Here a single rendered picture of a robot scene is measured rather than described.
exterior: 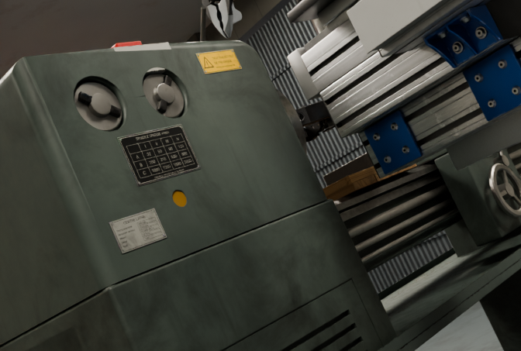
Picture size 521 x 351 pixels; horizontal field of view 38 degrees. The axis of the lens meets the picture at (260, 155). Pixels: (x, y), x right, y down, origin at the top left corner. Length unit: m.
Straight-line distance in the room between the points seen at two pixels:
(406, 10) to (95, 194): 0.55
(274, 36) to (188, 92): 5.23
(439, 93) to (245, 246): 0.44
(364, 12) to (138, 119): 0.46
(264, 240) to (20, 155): 0.46
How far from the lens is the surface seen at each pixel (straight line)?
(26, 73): 1.27
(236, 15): 1.88
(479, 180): 2.12
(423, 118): 1.26
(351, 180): 1.81
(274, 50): 6.69
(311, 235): 1.51
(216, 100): 1.48
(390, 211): 1.91
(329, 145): 6.44
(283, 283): 1.41
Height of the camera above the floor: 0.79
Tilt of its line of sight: 8 degrees up
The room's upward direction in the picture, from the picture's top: 25 degrees counter-clockwise
